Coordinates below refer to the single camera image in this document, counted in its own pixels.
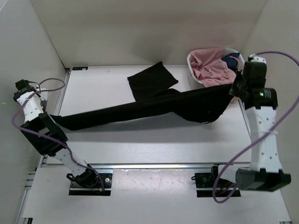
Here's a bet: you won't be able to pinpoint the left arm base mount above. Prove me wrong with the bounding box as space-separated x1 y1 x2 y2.
66 170 113 196

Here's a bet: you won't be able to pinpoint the navy blue garment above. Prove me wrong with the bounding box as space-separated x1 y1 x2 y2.
221 53 240 71

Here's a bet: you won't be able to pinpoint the pink trousers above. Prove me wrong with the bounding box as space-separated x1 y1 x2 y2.
189 47 237 87

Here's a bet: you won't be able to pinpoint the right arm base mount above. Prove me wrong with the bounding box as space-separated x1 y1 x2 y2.
191 173 235 198

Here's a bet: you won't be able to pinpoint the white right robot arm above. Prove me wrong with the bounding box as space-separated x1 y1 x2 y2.
210 58 291 192

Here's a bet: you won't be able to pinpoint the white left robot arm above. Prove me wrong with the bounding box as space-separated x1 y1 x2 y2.
11 79 104 188

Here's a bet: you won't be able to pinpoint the white laundry basket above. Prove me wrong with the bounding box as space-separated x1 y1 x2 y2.
187 48 245 89

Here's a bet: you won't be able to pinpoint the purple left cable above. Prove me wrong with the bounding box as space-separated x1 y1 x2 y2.
11 78 105 187

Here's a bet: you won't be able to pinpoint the black trousers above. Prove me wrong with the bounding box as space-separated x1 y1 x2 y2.
52 63 233 131

